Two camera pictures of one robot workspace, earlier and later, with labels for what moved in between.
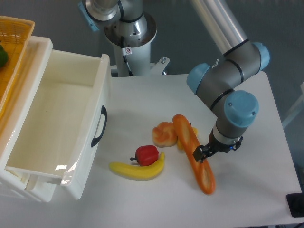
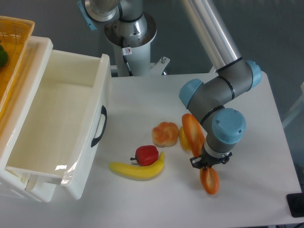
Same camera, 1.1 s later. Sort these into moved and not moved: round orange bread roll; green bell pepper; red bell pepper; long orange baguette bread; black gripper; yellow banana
Moved: black gripper; long orange baguette bread
Not moved: round orange bread roll; red bell pepper; green bell pepper; yellow banana
